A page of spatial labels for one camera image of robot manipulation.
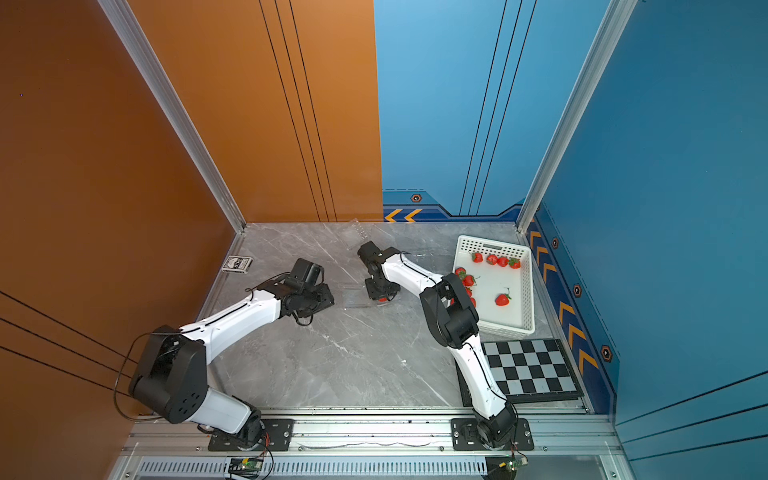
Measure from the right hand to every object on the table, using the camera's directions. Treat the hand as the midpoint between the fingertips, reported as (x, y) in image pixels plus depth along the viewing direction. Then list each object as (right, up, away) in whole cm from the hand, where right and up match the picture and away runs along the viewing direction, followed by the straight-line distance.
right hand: (381, 294), depth 100 cm
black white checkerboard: (+41, -18, -19) cm, 49 cm away
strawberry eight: (+27, +8, +2) cm, 28 cm away
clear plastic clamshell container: (-9, -1, +2) cm, 9 cm away
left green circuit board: (-31, -38, -29) cm, 56 cm away
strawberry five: (+40, -1, -4) cm, 40 cm away
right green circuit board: (+32, -36, -30) cm, 57 cm away
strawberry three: (+43, +11, +5) cm, 45 cm away
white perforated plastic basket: (+42, +5, +5) cm, 43 cm away
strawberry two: (+39, +12, +6) cm, 41 cm away
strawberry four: (+47, +10, +5) cm, 49 cm away
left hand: (-14, +1, -10) cm, 17 cm away
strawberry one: (+34, +12, +6) cm, 37 cm away
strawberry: (+1, 0, -12) cm, 12 cm away
